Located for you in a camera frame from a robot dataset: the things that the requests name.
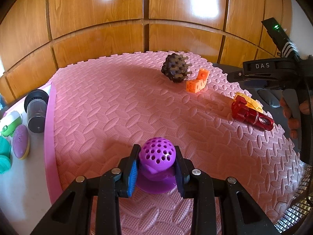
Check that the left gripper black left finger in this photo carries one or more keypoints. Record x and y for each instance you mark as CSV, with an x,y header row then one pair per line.
x,y
71,212

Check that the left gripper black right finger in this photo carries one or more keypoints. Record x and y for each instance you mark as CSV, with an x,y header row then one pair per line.
x,y
239,212

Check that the yellow orange toy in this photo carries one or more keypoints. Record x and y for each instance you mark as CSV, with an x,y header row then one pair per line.
x,y
251,103

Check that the red block toy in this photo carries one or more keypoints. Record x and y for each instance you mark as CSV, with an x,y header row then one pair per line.
x,y
245,114

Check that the lilac oval patterned toy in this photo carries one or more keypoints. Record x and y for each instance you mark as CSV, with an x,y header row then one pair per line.
x,y
21,142

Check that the purple perforated ball toy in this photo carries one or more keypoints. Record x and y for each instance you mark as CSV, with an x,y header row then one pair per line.
x,y
156,166

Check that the teal green cup toy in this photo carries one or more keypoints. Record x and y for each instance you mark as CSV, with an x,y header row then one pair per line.
x,y
5,152

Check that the orange building block piece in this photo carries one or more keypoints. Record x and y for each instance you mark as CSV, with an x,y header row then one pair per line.
x,y
199,83

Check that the green white round toy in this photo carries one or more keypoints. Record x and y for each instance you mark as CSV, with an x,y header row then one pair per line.
x,y
9,123

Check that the brown spiky ball toy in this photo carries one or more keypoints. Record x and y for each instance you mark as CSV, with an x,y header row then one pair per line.
x,y
175,68

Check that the black grey cylinder container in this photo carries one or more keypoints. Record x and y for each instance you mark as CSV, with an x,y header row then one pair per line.
x,y
35,105

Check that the pink white shallow box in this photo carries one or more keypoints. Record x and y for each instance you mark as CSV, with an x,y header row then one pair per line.
x,y
24,193

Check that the pink foam puzzle mat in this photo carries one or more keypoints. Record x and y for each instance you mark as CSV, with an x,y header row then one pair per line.
x,y
100,108

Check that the wooden wall cabinet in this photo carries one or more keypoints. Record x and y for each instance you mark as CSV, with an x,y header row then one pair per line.
x,y
38,37

